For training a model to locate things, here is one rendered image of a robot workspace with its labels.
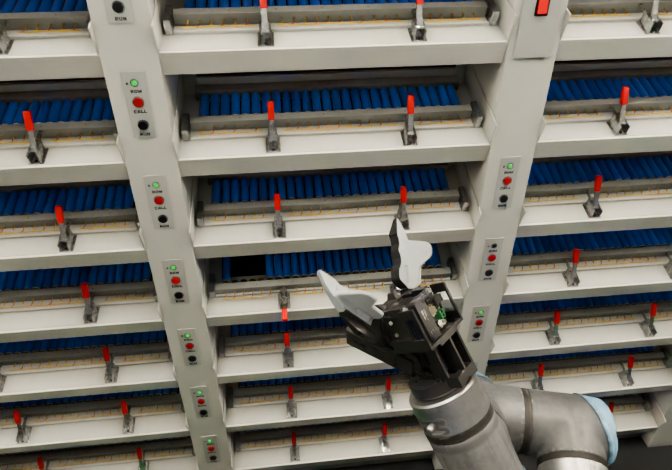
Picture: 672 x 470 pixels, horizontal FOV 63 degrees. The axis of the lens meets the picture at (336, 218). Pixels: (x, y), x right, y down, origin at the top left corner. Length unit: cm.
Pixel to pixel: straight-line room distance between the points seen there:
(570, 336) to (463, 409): 96
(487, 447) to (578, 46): 73
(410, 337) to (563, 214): 75
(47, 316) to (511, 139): 108
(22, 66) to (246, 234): 50
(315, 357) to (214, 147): 63
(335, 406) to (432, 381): 92
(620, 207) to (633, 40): 40
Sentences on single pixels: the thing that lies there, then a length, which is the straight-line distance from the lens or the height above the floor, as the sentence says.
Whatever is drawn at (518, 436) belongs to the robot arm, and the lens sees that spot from 84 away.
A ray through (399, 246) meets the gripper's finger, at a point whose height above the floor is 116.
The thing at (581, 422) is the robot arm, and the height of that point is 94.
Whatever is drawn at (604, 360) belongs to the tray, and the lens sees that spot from 183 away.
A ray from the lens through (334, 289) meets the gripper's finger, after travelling 63.
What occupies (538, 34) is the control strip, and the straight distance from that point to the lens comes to 107.
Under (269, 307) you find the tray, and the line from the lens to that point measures 129.
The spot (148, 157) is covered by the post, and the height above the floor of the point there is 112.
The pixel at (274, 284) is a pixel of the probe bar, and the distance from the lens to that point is 129.
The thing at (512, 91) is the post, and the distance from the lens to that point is 110.
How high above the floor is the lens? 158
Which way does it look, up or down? 34 degrees down
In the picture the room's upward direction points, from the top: straight up
